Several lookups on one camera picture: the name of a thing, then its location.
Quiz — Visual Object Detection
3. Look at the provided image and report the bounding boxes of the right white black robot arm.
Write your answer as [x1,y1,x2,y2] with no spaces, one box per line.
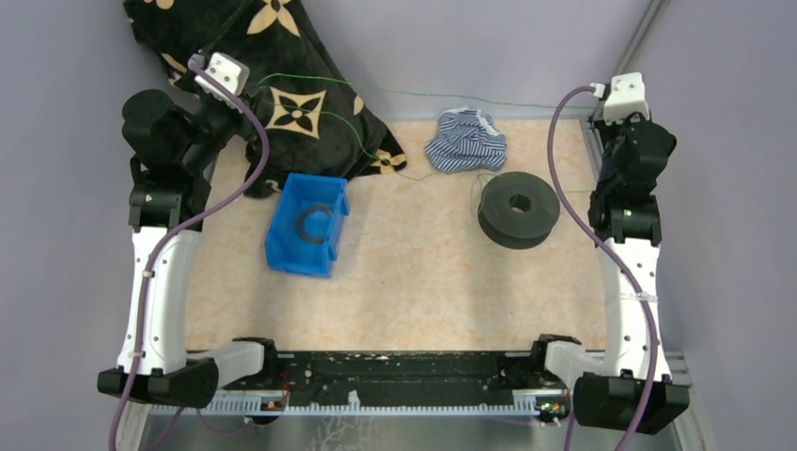
[529,113,690,435]

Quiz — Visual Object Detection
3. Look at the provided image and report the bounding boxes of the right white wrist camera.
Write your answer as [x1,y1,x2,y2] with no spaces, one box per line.
[590,72,650,125]

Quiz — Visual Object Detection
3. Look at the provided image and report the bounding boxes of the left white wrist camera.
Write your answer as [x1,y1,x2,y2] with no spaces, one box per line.
[188,52,250,113]

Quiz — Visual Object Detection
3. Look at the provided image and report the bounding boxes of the thin green wire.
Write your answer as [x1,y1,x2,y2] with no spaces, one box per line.
[252,72,602,200]

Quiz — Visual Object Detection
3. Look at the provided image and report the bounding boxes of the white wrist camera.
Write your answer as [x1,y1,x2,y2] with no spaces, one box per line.
[188,52,250,113]
[590,72,650,125]

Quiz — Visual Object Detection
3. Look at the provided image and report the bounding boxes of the black cable spool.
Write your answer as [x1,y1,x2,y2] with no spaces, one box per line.
[477,171,561,250]

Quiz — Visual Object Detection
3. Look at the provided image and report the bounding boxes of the blue plastic bin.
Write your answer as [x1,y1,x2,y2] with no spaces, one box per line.
[264,173,351,278]

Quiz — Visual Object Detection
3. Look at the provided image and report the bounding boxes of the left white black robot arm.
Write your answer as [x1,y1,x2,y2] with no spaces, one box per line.
[97,89,282,408]

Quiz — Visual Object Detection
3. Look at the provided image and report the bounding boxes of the blue white striped cloth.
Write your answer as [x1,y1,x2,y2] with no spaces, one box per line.
[424,107,508,174]

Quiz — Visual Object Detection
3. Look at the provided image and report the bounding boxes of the black beige floral blanket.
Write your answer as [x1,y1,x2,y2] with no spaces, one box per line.
[123,0,407,198]

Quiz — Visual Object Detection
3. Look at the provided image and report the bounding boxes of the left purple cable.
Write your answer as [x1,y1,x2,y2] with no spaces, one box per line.
[108,55,272,451]

